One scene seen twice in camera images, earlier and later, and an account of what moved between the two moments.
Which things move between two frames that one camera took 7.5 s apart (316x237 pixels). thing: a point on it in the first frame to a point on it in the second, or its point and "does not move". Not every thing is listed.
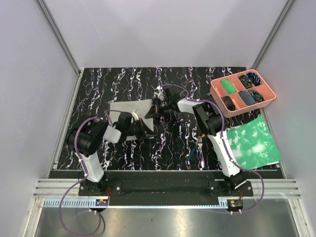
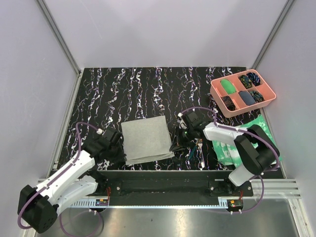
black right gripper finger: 152,112 to 176,146
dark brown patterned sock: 229,104 does not move
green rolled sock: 228,86 does not move
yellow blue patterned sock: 247,82 does not move
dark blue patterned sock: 254,78 does not move
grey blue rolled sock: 247,98 does not move
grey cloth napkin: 141,106 to 146,139
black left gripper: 143,128 to 120,157
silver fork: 200,162 does not move
